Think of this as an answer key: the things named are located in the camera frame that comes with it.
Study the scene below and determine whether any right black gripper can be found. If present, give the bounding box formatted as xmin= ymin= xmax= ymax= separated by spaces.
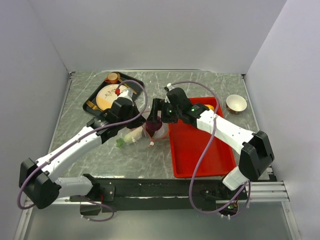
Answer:
xmin=146 ymin=98 xmax=182 ymax=124

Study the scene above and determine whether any purple onion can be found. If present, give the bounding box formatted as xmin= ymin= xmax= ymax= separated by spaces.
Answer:
xmin=145 ymin=121 xmax=163 ymax=137

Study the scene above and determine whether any white radish with leaves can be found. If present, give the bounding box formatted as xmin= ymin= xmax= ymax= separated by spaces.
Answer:
xmin=116 ymin=126 xmax=143 ymax=149

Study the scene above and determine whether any clear zip bag orange zipper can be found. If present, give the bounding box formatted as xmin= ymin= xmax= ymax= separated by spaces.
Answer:
xmin=115 ymin=112 xmax=169 ymax=150

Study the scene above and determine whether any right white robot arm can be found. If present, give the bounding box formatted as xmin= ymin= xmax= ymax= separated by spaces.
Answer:
xmin=147 ymin=87 xmax=275 ymax=199

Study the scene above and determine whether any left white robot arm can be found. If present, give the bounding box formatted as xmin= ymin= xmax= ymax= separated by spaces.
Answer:
xmin=19 ymin=96 xmax=144 ymax=209

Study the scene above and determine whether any cream and orange plate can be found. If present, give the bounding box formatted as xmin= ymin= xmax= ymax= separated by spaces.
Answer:
xmin=95 ymin=84 xmax=119 ymax=110

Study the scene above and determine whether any dark green tray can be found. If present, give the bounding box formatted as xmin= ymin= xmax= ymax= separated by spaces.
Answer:
xmin=82 ymin=70 xmax=145 ymax=121

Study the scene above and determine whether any gold fork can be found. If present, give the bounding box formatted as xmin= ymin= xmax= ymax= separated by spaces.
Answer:
xmin=86 ymin=100 xmax=103 ymax=113

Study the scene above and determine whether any orange cup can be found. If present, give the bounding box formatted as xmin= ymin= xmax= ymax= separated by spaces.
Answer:
xmin=104 ymin=72 xmax=119 ymax=84

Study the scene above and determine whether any gold spoon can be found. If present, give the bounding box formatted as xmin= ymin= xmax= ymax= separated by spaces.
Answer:
xmin=118 ymin=79 xmax=137 ymax=94

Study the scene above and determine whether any red plastic bin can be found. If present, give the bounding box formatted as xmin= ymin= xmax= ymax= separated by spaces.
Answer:
xmin=168 ymin=96 xmax=238 ymax=179

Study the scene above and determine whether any yellow lemon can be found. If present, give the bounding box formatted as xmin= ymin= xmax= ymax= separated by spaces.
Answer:
xmin=205 ymin=104 xmax=215 ymax=111

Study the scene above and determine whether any white bowl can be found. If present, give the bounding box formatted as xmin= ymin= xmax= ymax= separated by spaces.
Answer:
xmin=225 ymin=94 xmax=248 ymax=114

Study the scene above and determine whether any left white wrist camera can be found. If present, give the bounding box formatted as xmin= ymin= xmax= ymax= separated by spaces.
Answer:
xmin=117 ymin=88 xmax=134 ymax=102

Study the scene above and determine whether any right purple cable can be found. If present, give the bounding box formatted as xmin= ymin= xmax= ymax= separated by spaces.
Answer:
xmin=166 ymin=81 xmax=251 ymax=218

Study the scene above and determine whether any purple cable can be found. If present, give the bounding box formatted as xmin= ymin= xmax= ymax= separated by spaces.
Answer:
xmin=16 ymin=80 xmax=148 ymax=210
xmin=166 ymin=81 xmax=251 ymax=218

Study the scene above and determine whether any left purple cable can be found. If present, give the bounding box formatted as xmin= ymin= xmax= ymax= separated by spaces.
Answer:
xmin=16 ymin=80 xmax=148 ymax=210

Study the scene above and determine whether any aluminium frame rail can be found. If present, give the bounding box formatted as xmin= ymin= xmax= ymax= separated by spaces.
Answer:
xmin=24 ymin=163 xmax=291 ymax=205

